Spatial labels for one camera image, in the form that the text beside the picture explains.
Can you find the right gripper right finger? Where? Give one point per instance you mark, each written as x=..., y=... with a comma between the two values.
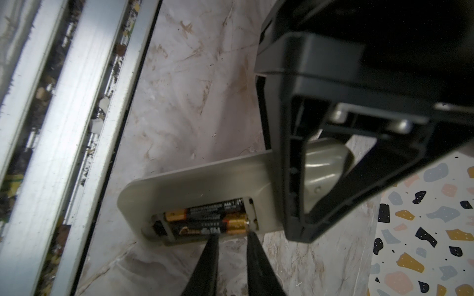
x=262, y=280

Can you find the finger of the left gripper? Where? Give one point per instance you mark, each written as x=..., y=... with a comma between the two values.
x=294, y=108
x=389, y=161

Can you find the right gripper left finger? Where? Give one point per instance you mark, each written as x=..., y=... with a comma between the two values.
x=203, y=281

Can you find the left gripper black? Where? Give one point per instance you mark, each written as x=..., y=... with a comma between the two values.
x=410, y=57

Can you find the white remote control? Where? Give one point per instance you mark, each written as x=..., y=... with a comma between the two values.
x=144, y=202

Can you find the black gold AAA battery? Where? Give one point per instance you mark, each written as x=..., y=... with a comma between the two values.
x=205, y=212

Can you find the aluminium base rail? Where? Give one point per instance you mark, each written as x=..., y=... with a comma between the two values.
x=61, y=120

